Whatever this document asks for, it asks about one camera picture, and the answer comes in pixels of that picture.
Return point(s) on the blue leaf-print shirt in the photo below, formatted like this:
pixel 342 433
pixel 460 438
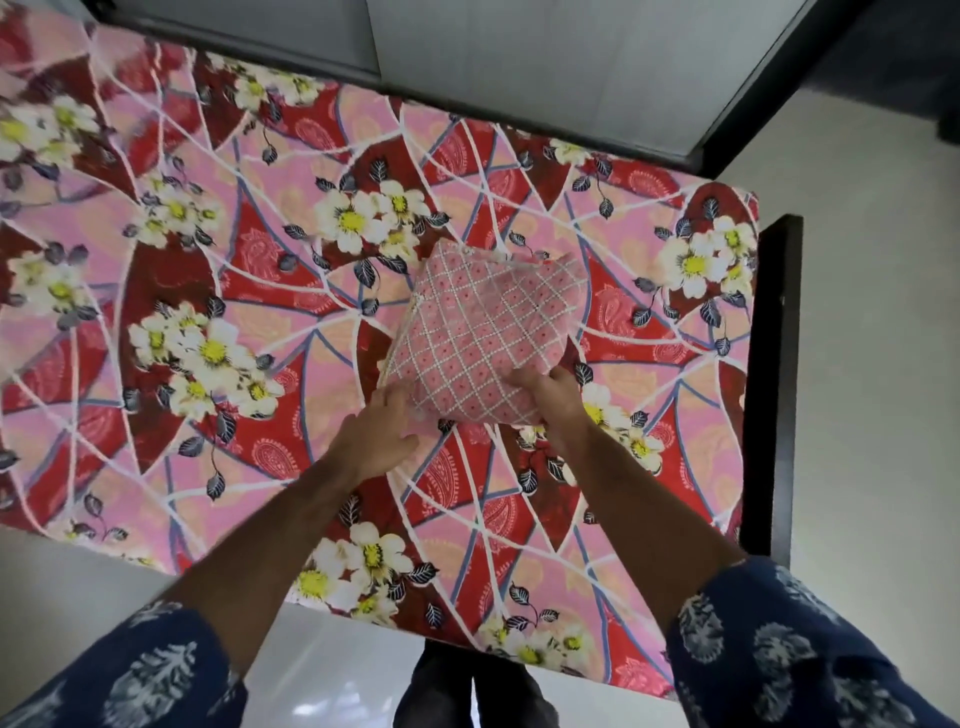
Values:
pixel 795 660

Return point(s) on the person's dark trousers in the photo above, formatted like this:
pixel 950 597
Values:
pixel 480 694

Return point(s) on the person's right forearm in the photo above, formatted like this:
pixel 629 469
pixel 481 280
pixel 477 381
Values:
pixel 637 525

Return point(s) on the person's left forearm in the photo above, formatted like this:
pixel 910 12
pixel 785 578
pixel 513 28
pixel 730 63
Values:
pixel 266 547

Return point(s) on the person's right fingers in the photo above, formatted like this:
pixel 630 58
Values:
pixel 536 379

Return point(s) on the pink lattice-patterned cloth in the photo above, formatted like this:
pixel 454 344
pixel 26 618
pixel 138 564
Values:
pixel 487 330

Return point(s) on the person's left thumb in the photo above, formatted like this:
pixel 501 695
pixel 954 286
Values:
pixel 405 446

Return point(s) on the person's left hand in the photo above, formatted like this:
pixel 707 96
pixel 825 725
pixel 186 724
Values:
pixel 371 442

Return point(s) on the person's right hand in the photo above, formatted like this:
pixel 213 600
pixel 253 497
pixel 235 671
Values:
pixel 564 409

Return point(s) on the red pink floral bedsheet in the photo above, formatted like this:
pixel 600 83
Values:
pixel 225 300

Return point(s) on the grey cabinet with dark frame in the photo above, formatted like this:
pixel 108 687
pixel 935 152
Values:
pixel 562 67

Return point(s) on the black bed frame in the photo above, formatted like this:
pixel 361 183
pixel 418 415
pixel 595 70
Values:
pixel 772 390

